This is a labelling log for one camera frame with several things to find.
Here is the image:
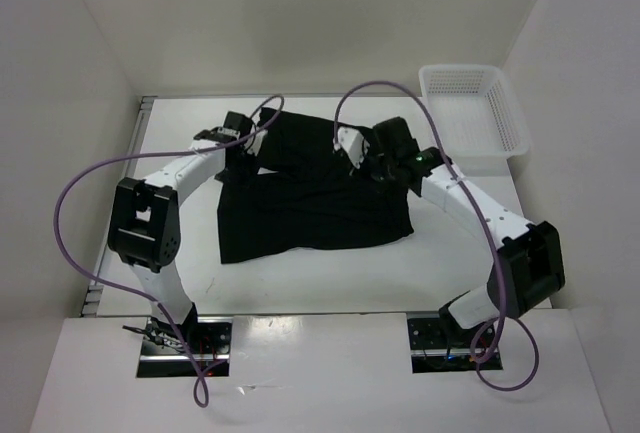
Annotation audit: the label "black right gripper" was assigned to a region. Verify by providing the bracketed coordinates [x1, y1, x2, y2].
[346, 143, 396, 193]

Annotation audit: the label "black shorts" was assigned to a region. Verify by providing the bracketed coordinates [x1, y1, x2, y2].
[217, 107, 414, 264]

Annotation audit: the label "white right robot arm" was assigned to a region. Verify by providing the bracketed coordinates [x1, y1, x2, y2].
[361, 117, 566, 346]

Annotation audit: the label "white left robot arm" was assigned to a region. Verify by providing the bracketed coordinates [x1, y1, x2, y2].
[107, 112, 258, 353]

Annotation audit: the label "white plastic basket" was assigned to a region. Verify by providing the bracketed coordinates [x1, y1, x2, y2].
[418, 64, 530, 159]

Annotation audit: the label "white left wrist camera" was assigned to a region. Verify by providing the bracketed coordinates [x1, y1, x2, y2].
[245, 130, 268, 156]

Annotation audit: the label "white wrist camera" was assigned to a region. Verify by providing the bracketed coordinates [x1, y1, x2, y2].
[333, 126, 370, 169]
[245, 130, 268, 156]

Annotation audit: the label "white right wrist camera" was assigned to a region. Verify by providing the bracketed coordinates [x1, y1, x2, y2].
[333, 126, 370, 169]

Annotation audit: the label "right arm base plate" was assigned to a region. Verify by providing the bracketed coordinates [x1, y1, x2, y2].
[406, 312, 477, 374]

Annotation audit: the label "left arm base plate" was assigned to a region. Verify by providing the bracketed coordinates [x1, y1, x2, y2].
[136, 315, 234, 379]

